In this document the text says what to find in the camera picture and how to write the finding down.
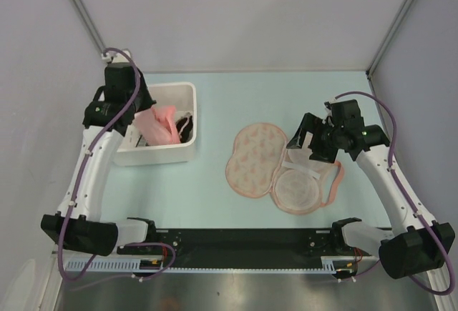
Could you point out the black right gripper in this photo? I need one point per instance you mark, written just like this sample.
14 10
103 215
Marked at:
313 124

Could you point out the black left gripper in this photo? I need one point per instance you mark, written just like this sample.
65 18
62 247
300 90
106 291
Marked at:
147 100

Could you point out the floral mesh laundry bag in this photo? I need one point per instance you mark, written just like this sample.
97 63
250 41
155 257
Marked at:
261 164

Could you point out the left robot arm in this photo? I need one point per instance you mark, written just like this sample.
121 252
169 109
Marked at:
76 225

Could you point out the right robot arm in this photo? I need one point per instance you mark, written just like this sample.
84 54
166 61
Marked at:
416 242

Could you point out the pink cloth garment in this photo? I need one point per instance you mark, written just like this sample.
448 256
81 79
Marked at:
157 125

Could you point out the white plastic bin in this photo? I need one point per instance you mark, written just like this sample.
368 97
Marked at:
134 150

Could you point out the black cloth garment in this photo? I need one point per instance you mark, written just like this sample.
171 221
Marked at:
184 127

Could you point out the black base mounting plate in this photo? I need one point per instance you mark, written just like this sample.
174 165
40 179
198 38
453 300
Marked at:
247 249

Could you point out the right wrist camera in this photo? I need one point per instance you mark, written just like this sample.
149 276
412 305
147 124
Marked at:
329 110

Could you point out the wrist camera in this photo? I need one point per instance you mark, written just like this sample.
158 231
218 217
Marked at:
329 110
114 57

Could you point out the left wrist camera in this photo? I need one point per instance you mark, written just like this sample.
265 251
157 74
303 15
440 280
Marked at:
114 57

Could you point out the white slotted cable duct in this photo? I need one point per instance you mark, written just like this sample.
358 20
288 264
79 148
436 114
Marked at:
326 266

